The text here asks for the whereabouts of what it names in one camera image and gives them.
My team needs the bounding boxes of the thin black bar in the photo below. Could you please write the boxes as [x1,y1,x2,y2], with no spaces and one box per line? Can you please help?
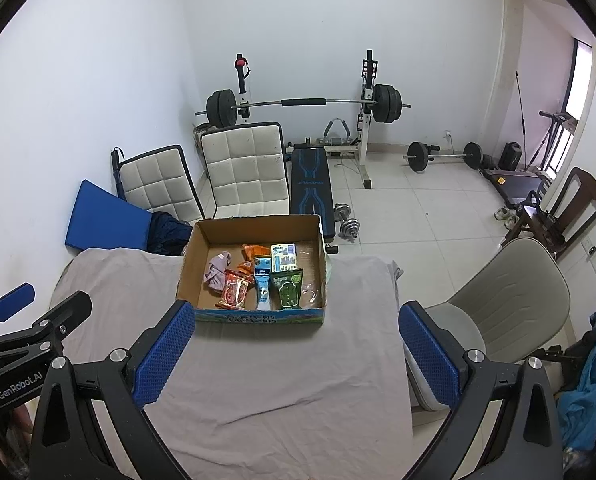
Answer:
[515,71,528,161]

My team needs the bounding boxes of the black treadmill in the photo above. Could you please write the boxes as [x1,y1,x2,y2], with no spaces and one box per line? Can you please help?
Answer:
[482,110,578,211]

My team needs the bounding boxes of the grey shell chair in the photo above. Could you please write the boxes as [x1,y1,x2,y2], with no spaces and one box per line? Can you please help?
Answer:
[405,237,571,411]

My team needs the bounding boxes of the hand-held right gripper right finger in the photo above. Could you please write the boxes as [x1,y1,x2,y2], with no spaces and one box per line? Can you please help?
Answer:
[399,301,564,480]

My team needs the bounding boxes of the green snack packet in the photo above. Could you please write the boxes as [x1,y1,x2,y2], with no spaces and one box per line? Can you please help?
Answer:
[270,268,305,309]

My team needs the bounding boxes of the purple sock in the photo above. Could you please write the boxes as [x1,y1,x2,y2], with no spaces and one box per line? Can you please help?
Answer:
[204,251,233,292]

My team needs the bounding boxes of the orange snack packet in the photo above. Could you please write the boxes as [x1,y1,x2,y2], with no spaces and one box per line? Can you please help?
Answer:
[241,243,271,273]

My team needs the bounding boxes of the blue cloth on rack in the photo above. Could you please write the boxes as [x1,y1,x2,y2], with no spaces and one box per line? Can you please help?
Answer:
[558,307,596,453]

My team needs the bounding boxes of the white barbell rack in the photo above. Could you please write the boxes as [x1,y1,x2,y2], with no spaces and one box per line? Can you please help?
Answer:
[234,50,379,191]

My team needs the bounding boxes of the white blue tissue pack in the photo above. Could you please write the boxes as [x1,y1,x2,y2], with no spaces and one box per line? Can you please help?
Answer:
[270,242,297,272]

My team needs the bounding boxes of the dark blue cloth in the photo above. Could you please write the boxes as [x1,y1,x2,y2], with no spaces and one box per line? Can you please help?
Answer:
[147,211,193,257]

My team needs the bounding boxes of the dark wooden chair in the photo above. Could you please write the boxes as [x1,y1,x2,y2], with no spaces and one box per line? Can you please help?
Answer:
[500,167,596,261]

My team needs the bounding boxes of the grey curved handle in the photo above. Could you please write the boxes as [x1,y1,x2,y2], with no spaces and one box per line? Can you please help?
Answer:
[323,117,351,145]

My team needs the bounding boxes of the black speaker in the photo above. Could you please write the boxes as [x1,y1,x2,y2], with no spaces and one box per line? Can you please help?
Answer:
[501,141,523,171]

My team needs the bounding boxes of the white padded chair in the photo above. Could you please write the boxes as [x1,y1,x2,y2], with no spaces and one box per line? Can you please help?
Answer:
[117,145,206,223]
[199,121,291,221]

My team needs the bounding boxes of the chrome dumbbell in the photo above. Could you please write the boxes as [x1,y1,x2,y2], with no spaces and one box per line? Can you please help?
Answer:
[338,217,361,243]

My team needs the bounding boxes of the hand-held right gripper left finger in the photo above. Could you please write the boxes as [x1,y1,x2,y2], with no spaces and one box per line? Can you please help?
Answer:
[28,300,197,480]

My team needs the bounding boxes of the black pole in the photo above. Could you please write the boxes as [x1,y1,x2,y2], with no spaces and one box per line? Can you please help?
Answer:
[111,147,127,201]

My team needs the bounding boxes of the red snack packet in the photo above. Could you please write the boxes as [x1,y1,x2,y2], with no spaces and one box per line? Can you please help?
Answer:
[215,268,255,310]

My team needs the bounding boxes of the black stand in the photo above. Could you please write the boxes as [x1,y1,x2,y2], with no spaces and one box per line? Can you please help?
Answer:
[535,345,588,366]

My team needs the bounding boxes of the long light blue packet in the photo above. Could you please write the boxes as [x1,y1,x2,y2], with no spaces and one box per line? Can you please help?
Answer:
[253,256,273,311]

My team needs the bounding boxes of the grey table cloth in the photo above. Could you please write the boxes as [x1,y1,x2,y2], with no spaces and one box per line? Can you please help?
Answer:
[48,247,413,480]

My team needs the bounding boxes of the person's left forearm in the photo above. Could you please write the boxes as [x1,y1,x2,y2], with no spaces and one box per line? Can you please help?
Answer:
[0,405,34,480]

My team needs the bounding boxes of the short barbell with black plates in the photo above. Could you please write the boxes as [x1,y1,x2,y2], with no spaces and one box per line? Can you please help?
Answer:
[403,141,483,173]

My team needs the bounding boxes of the window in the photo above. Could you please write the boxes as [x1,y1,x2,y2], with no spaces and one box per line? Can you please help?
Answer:
[564,37,593,121]

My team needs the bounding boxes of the clear plastic wrap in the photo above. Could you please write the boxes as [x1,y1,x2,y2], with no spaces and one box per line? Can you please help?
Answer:
[300,282,323,307]

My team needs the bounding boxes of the blue foam mat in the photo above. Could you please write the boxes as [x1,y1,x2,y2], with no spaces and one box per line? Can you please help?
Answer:
[64,180,155,252]

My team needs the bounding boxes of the long barbell with black plates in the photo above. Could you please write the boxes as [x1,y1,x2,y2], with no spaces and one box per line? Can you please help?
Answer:
[195,84,413,128]

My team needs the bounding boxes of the black blue weight bench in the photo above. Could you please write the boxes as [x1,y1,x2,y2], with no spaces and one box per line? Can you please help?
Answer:
[288,143,337,241]

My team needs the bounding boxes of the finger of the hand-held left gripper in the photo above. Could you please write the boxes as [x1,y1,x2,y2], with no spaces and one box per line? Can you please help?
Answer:
[0,282,35,341]
[33,291,93,349]

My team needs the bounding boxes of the cardboard box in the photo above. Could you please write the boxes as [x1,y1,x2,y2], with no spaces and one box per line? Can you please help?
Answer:
[176,214,327,326]

